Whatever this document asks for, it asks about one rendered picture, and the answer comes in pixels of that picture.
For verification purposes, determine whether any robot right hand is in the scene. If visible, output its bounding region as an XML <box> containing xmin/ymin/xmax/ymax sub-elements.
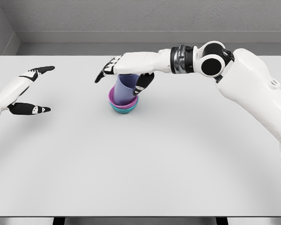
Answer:
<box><xmin>94</xmin><ymin>52</ymin><xmax>160</xmax><ymax>97</ymax></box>

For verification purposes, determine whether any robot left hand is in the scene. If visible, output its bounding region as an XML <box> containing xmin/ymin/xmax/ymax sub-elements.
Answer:
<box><xmin>0</xmin><ymin>66</ymin><xmax>55</xmax><ymax>116</ymax></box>

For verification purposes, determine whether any teal bowl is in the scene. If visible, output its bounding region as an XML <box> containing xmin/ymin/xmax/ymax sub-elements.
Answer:
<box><xmin>107</xmin><ymin>97</ymin><xmax>140</xmax><ymax>115</ymax></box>

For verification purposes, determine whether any lavender cup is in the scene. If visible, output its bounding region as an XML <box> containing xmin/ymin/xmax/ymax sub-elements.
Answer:
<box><xmin>114</xmin><ymin>73</ymin><xmax>140</xmax><ymax>106</ymax></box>

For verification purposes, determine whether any pink bowl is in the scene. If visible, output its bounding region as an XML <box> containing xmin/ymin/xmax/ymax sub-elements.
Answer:
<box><xmin>108</xmin><ymin>85</ymin><xmax>139</xmax><ymax>109</ymax></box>

